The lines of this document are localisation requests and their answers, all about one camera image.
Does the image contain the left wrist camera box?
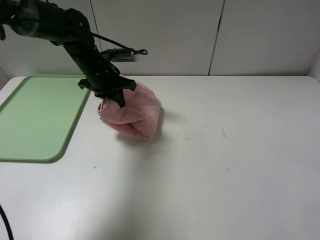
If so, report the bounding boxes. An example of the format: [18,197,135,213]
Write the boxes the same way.
[100,48,137,63]

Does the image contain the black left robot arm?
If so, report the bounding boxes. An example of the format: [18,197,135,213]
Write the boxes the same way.
[0,0,137,108]

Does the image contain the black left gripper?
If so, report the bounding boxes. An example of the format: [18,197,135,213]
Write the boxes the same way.
[77,55,137,108]

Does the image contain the pink terry towel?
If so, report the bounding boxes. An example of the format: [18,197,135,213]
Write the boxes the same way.
[97,82,161,141]

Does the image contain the green plastic tray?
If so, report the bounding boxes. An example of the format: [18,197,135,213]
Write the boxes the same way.
[0,75,90,164]

